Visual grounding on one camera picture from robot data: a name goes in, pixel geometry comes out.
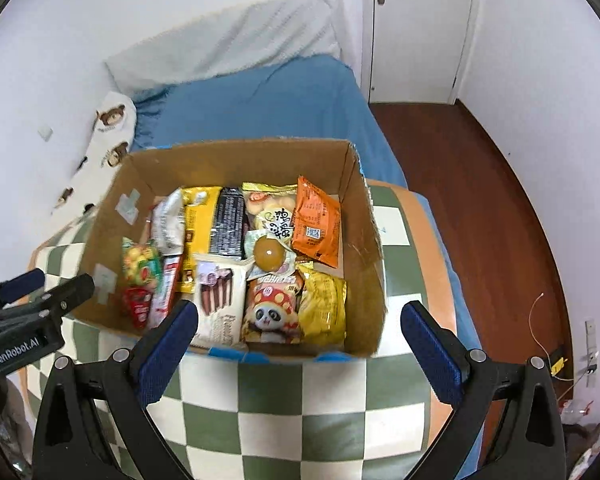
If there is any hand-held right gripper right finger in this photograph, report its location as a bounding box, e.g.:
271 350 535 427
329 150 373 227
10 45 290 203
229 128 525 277
400 301 567 480

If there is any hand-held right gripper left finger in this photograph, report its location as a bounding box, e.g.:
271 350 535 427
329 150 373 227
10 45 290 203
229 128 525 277
32 299 199 480

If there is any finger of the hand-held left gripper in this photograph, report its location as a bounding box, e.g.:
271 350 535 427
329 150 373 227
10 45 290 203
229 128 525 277
9 273 97 322
0 268 47 314

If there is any panda print snack packet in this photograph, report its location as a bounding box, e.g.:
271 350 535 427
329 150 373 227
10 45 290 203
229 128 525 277
243 271 305 345

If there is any printed cardboard milk box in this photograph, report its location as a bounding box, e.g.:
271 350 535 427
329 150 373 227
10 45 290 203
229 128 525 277
72 137 387 363

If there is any small red snack packet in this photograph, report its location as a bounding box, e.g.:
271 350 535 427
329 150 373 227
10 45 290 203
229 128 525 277
121 286 154 330

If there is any red and white snack packet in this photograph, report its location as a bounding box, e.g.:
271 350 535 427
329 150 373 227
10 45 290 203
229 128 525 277
147 254 182 330

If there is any chocolate stick biscuit packet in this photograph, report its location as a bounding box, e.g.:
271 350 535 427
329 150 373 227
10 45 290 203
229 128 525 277
189 254 251 350

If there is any colourful candy packet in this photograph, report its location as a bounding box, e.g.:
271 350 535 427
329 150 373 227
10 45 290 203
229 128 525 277
121 237 164 292

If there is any crinkled yellow snack packet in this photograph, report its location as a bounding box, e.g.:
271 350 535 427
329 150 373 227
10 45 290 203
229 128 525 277
296 264 347 347

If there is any green checkered blanket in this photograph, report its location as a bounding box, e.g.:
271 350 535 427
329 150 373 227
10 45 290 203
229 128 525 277
22 180 462 480

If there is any white barcode snack packet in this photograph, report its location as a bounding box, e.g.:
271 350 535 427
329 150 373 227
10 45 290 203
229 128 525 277
151 189 187 257

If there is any yellow and black snack packet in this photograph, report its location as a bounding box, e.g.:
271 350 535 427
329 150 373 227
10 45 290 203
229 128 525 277
179 186 224 294

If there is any clear braised egg packet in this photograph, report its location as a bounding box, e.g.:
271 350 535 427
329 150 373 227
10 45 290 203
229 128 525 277
245 230 297 277

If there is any clear plastic bottle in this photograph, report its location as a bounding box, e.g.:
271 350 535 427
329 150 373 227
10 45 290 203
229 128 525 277
559 399 597 423

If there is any white power strip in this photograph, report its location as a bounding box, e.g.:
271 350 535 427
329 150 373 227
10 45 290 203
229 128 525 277
583 317 599 389

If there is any bear print cloth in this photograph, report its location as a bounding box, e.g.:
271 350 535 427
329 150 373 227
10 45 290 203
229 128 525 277
50 91 140 218

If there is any orange snack packet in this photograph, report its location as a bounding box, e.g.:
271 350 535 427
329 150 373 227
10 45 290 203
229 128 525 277
290 175 342 269

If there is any yellow biscuit bag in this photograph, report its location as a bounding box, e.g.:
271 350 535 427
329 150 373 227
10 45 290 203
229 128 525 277
241 181 299 242

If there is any blue bedsheet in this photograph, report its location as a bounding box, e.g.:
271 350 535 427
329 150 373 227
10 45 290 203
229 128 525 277
130 52 483 468

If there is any white door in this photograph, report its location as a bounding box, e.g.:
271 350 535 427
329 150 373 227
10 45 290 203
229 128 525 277
369 0 482 107

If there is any thin white cable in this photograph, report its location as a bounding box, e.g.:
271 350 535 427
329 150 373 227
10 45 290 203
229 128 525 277
527 293 577 382

